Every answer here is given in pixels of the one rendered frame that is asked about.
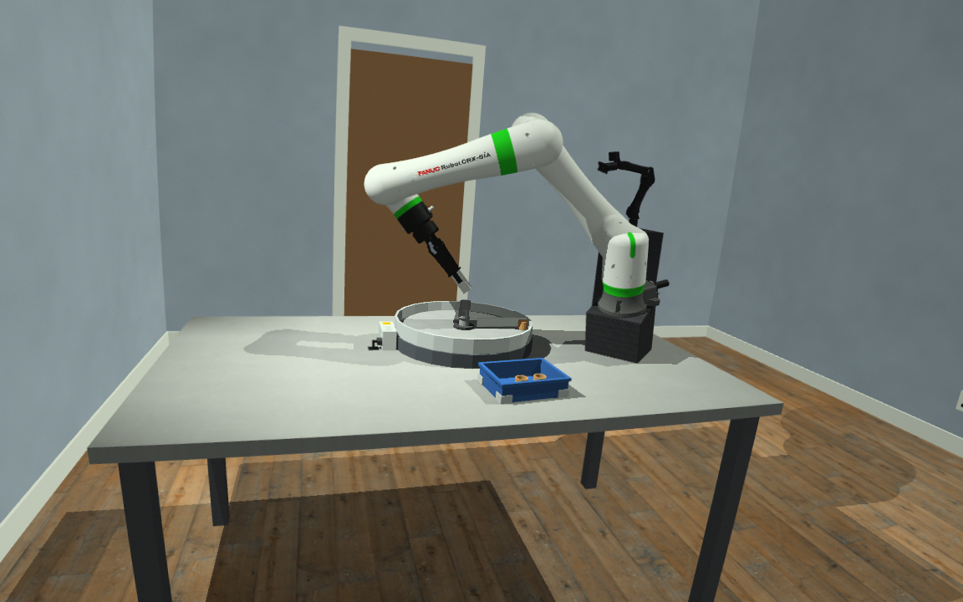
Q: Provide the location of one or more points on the blue plastic crate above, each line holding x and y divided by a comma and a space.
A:
498, 377

